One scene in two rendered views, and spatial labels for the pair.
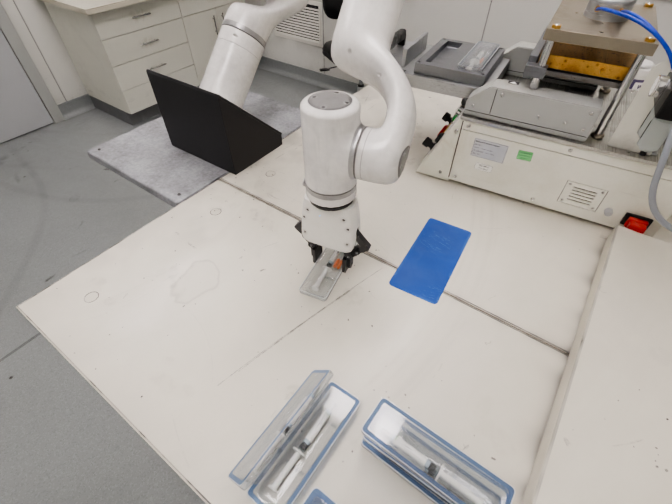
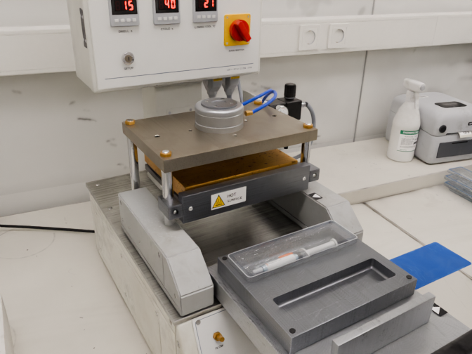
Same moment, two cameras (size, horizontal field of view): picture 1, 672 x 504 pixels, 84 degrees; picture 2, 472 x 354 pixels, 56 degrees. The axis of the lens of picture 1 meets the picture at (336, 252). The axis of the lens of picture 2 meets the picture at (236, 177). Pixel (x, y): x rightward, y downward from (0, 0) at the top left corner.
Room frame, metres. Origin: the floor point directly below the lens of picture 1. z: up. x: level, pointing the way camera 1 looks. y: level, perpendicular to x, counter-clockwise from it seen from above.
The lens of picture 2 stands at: (1.45, -0.17, 1.35)
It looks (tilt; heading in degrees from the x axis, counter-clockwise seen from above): 26 degrees down; 209
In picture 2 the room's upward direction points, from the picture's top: 1 degrees clockwise
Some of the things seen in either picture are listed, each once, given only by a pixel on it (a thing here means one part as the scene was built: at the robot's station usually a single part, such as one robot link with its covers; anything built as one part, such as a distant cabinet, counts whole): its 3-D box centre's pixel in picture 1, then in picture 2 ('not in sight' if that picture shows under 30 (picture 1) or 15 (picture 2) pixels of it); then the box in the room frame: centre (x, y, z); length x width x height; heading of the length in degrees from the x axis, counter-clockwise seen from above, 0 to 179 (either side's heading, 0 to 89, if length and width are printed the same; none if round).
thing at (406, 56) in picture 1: (441, 61); (337, 303); (1.00, -0.27, 0.97); 0.30 x 0.22 x 0.08; 61
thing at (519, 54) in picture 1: (548, 63); (160, 243); (1.01, -0.54, 0.96); 0.25 x 0.05 x 0.07; 61
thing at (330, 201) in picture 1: (330, 186); not in sight; (0.51, 0.01, 0.95); 0.09 x 0.08 x 0.03; 66
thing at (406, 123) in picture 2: not in sight; (407, 120); (0.04, -0.35, 0.92); 0.09 x 0.08 x 0.25; 44
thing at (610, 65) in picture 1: (593, 41); (223, 149); (0.85, -0.53, 1.07); 0.22 x 0.17 x 0.10; 151
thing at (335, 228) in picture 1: (331, 215); not in sight; (0.51, 0.01, 0.89); 0.10 x 0.08 x 0.11; 66
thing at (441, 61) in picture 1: (460, 60); (313, 274); (0.98, -0.31, 0.98); 0.20 x 0.17 x 0.03; 151
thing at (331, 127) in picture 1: (333, 143); not in sight; (0.50, 0.00, 1.03); 0.09 x 0.08 x 0.13; 68
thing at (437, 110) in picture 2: not in sight; (434, 125); (-0.09, -0.29, 0.88); 0.25 x 0.20 x 0.17; 48
